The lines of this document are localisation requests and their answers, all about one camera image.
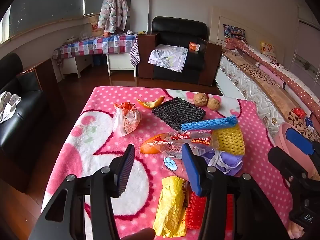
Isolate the checked tablecloth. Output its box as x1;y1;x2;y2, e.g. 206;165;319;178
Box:
52;34;141;67

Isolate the window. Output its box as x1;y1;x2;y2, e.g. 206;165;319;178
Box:
0;0;133;43

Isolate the pink plastic bucket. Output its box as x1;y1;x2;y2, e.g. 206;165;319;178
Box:
274;122;320;180

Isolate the white printed puffer jacket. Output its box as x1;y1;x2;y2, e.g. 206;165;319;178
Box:
97;0;128;34

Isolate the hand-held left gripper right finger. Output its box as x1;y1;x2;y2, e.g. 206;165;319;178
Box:
182;142;283;240

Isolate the large orange peel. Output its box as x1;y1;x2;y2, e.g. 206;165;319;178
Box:
139;134;165;154

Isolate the red dotted rolled quilt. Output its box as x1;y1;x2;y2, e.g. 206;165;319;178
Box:
226;36;320;120

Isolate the white table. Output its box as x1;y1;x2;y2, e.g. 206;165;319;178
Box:
60;52;137;78

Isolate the white floral pillowcase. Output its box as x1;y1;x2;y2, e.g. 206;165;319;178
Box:
148;44;189;73

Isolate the walnut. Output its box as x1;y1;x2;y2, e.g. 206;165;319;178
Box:
207;97;221;111
194;92;209;107

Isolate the yellow flower pillow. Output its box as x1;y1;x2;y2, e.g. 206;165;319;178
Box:
260;41;278;60

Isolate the black leather armchair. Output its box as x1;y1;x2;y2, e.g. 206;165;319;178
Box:
138;17;222;87

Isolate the person's right hand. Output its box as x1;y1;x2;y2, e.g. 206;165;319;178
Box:
287;221;307;239

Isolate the red foam net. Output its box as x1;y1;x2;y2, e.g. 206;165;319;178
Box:
184;191;235;230

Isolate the purple face mask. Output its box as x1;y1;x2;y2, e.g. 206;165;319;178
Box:
201;148;244;176

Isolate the blue red patterned pillow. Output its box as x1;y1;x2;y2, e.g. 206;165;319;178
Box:
223;24;247;43

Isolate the brown paper bag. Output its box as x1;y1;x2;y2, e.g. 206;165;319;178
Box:
89;15;105;37

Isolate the yellow foam net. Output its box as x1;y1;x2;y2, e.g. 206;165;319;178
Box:
214;125;245;155

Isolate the black foam net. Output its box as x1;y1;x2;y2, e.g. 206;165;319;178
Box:
151;97;207;131

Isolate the red snack packet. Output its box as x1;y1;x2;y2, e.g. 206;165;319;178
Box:
293;107;307;118

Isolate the pink dotted blanket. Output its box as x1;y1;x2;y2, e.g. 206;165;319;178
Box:
41;86;294;240

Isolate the yellow plastic bag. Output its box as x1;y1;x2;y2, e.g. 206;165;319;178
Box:
152;176;189;238

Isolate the brown floral bed sheet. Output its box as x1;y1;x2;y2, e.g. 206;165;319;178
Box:
222;49;320;140

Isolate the black leather sofa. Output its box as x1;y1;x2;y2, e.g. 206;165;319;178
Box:
0;53;67;194

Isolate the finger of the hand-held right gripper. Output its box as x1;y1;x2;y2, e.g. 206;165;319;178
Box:
267;146;313;188
286;127;320;167

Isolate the white printed cloth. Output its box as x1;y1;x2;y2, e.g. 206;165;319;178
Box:
0;91;22;124

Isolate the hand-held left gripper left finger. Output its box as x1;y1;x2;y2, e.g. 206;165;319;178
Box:
29;144;136;240

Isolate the orange and white plastic bag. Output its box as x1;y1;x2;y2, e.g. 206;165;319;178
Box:
112;102;142;137

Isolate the clear printed plastic wrapper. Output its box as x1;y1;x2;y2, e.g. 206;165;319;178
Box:
150;129;219;159

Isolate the blue foam net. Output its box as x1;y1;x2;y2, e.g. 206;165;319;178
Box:
180;115;238;131

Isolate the small orange peel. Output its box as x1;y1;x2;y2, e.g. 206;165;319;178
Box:
136;96;165;110

